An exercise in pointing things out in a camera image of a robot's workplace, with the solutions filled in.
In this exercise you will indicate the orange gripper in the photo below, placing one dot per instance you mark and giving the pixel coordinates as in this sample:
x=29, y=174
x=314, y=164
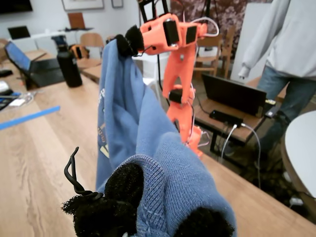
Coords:
x=154, y=35

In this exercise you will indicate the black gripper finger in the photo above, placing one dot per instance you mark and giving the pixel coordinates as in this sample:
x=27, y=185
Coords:
x=111, y=209
x=205, y=223

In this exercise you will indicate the blue printed T-shirt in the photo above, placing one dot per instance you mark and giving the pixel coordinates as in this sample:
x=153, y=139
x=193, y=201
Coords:
x=148, y=123

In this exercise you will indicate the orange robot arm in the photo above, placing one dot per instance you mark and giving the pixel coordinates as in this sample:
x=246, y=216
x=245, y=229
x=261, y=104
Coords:
x=179, y=66

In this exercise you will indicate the wooden chair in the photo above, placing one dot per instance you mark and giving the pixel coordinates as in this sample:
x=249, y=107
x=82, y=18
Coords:
x=228, y=44
x=91, y=39

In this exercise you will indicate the brown laptop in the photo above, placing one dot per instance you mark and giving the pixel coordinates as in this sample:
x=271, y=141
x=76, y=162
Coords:
x=76, y=20

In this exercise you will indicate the black water bottle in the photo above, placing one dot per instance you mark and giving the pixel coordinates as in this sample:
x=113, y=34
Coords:
x=69, y=66

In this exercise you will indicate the white desk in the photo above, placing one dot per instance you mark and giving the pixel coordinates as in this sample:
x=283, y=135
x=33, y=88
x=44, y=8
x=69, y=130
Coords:
x=42, y=37

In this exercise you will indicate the black power adapter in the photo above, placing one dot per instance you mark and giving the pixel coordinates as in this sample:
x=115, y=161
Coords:
x=225, y=116

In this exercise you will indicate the small black laptop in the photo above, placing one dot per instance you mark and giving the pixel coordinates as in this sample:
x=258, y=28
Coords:
x=19, y=32

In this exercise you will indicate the open laptop on stand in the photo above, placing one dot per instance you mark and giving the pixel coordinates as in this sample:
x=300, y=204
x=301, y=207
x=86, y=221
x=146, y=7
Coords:
x=17, y=55

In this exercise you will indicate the large black laptop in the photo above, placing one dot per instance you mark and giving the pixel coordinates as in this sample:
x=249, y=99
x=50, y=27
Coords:
x=234, y=95

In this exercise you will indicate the white board panel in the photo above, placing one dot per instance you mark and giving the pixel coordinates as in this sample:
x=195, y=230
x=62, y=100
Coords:
x=249, y=19

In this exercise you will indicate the long blue tape strip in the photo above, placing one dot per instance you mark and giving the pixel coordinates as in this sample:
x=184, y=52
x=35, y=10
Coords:
x=29, y=117

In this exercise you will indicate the white round table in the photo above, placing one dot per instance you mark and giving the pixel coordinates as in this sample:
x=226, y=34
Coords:
x=303, y=148

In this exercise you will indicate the small black adapter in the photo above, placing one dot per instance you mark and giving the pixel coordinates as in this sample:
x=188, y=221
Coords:
x=271, y=112

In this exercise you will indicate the person in grey hoodie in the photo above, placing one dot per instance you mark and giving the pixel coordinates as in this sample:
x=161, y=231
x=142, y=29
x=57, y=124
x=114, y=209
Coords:
x=284, y=37

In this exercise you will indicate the small framed wall picture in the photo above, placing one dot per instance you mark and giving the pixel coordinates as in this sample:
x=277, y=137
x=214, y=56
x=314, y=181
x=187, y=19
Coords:
x=117, y=3

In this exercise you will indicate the large framed wall picture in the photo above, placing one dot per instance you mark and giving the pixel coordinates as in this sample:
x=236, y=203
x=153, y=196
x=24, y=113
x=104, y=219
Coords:
x=82, y=4

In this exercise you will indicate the large black metal leg frame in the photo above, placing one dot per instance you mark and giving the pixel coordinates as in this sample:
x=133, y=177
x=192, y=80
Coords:
x=212, y=143

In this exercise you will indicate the black wall screen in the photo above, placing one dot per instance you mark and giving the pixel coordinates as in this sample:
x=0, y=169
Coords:
x=14, y=5

